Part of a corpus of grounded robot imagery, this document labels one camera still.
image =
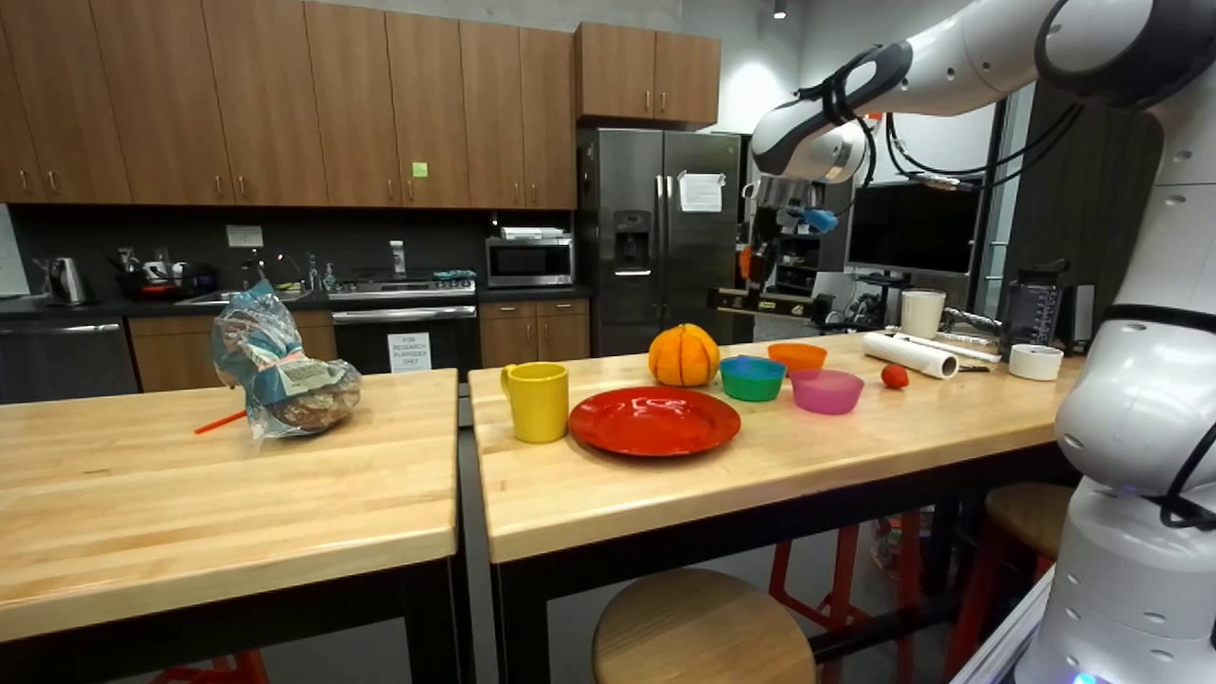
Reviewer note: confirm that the red metal stool frame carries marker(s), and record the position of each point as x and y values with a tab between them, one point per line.
836	593

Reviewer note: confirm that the brown wall cabinets row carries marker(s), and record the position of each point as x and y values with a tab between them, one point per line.
251	99

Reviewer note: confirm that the pink bowl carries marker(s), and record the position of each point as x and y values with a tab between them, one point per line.
831	395

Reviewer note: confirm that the countertop coffee appliance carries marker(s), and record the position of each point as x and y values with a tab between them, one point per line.
152	272

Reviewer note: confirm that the silver kettle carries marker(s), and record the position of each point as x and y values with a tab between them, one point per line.
70	279

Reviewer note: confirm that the silver microwave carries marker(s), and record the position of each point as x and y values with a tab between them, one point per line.
531	259

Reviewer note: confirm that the brown base cabinet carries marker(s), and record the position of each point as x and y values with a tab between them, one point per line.
172	349
532	332

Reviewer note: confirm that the dark clear measuring pitcher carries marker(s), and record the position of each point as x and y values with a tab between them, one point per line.
1034	308

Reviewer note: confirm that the red stool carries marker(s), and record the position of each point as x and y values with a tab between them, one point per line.
209	666

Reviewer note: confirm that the brown cabinets above refrigerator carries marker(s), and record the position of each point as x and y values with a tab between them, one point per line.
647	75

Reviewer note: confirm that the white paper on oven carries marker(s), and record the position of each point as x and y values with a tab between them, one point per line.
407	350

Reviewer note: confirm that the stainless steel refrigerator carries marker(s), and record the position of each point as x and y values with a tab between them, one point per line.
659	240

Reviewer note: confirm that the white wall outlet plate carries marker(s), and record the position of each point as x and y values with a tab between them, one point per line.
243	235

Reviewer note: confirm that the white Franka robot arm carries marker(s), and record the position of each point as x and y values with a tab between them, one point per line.
1140	420

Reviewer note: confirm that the plastic bag of bread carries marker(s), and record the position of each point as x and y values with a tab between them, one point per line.
285	373

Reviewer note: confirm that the yellow mug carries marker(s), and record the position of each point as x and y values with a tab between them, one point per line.
537	403

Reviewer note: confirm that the thin red stick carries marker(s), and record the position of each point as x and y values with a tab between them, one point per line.
218	420

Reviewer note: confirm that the orange bowl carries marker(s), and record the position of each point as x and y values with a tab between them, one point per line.
799	360

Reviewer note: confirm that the stainless dishwasher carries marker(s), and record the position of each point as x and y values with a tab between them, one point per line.
61	360

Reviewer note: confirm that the green bowl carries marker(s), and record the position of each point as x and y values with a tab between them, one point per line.
753	382

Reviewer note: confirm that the white paper on refrigerator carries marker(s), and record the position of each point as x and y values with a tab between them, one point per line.
701	193

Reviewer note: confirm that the white rolled paper sheets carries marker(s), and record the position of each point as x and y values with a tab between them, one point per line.
973	350

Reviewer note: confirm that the white cylinder cup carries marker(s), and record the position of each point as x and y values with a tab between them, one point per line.
922	312

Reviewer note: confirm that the black metal table frame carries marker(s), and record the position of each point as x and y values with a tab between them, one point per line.
707	539
251	609

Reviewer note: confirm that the black television screen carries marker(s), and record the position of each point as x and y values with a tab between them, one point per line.
912	225

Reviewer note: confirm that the red plate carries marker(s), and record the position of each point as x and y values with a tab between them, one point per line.
651	425

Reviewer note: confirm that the round wooden stool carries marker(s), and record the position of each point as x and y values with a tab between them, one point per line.
1027	516
704	634

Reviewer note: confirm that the black oven range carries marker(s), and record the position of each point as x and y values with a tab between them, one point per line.
406	324

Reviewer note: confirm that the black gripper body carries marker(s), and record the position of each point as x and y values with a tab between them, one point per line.
792	259

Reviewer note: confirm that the green cabinet sticker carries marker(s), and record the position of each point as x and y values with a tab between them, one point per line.
421	170

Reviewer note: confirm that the white paper towel roll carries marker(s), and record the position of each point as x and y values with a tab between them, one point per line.
910	357

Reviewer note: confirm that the orange pumpkin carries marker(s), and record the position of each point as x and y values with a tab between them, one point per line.
687	357

